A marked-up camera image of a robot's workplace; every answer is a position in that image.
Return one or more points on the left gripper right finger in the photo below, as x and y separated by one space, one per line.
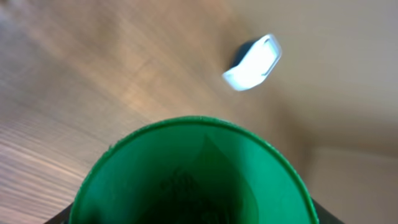
324 216

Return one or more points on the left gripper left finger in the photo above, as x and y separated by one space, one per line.
62 217

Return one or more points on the green lid jar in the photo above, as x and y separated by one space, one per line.
193 169

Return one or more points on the white barcode scanner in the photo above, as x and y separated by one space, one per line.
253 62

